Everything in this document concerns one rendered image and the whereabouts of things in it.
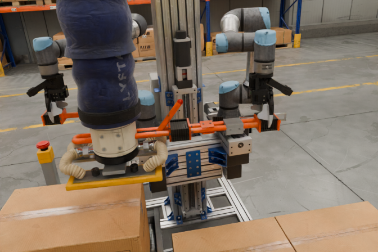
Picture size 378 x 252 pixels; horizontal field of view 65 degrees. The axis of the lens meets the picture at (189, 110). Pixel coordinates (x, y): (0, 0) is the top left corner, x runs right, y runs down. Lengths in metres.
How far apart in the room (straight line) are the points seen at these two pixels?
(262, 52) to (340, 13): 10.94
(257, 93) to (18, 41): 9.12
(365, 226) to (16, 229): 1.70
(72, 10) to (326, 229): 1.61
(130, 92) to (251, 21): 0.77
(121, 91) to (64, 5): 0.31
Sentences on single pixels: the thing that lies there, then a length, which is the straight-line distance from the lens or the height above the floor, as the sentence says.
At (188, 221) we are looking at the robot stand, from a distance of 2.31.
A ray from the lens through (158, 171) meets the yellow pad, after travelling 1.13.
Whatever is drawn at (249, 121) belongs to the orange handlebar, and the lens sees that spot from 1.23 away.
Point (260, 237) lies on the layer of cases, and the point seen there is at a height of 0.54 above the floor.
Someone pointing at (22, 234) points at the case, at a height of 0.95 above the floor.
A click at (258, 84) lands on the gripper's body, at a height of 1.44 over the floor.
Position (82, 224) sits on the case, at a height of 0.95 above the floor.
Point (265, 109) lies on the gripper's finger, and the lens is 1.18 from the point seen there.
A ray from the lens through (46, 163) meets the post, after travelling 1.87.
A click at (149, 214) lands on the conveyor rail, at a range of 1.84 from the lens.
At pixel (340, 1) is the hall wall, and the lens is 11.96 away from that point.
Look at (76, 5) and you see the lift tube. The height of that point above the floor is 1.76.
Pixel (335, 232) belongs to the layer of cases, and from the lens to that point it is 1.89.
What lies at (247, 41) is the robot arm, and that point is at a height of 1.58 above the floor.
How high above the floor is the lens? 1.78
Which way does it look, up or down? 22 degrees down
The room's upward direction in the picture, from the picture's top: 3 degrees counter-clockwise
